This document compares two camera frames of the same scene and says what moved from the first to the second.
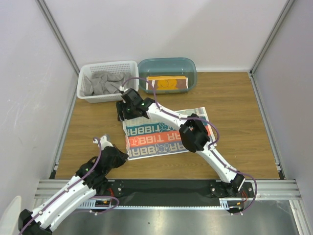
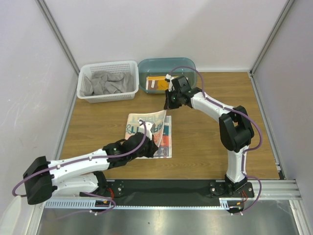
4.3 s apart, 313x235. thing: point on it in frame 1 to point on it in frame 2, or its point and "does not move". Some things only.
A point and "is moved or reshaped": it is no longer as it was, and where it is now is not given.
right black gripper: [121, 111] to [169, 101]
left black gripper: [122, 158] to [152, 148]
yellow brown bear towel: [166, 82] does not move
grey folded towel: [102, 83] does not move
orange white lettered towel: [146, 137] is moved or reshaped
